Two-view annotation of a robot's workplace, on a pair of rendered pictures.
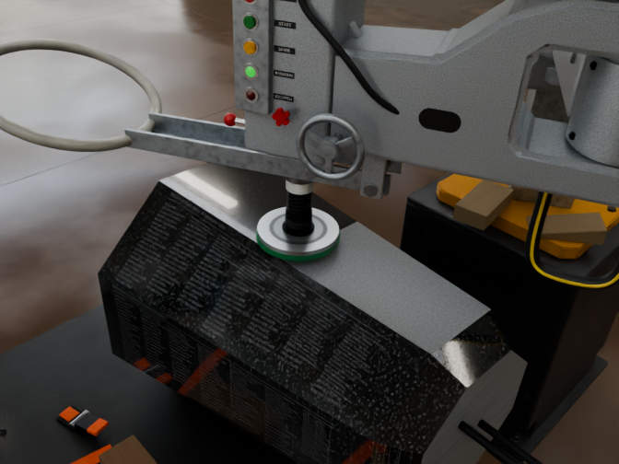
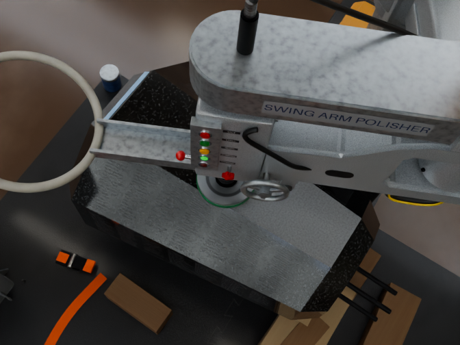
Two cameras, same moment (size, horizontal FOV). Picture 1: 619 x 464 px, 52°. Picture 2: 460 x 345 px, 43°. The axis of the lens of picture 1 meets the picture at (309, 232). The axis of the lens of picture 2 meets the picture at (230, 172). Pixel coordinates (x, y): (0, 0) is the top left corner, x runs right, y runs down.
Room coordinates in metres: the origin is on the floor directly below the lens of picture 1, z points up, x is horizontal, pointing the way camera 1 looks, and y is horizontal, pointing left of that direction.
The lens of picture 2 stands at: (0.63, 0.28, 2.84)
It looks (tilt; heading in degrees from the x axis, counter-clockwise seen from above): 68 degrees down; 340
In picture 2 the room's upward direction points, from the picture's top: 9 degrees clockwise
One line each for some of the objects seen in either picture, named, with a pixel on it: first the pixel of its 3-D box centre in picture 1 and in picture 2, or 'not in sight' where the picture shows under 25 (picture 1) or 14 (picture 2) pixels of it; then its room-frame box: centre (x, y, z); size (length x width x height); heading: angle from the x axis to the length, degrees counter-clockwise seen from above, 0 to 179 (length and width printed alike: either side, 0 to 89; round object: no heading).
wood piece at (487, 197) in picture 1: (484, 203); not in sight; (1.64, -0.52, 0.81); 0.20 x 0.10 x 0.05; 144
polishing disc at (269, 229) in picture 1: (297, 229); (226, 177); (1.37, 0.03, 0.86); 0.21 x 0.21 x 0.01
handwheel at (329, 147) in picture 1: (335, 141); (265, 180); (1.21, -0.04, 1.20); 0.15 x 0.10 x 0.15; 71
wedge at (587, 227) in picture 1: (565, 224); not in sight; (1.55, -0.74, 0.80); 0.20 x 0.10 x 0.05; 84
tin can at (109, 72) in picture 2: not in sight; (110, 78); (2.33, 0.43, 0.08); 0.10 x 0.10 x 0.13
